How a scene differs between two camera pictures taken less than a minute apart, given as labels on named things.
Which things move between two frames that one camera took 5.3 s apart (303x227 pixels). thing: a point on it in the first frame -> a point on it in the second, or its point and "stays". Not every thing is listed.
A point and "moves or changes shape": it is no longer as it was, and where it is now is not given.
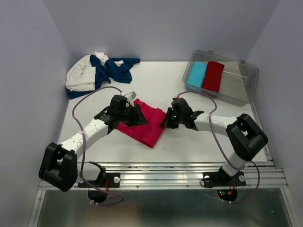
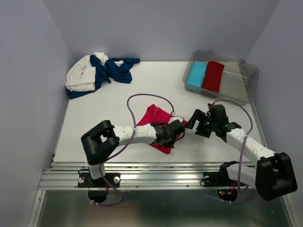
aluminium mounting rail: [189, 175] stays
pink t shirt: [147, 133] moves or changes shape
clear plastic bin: [222, 77] stays
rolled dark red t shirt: [211, 80] stays
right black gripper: [166, 123] -> [197, 115]
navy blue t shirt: [116, 69] stays
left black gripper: [137, 119] -> [170, 144]
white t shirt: [81, 75] stays
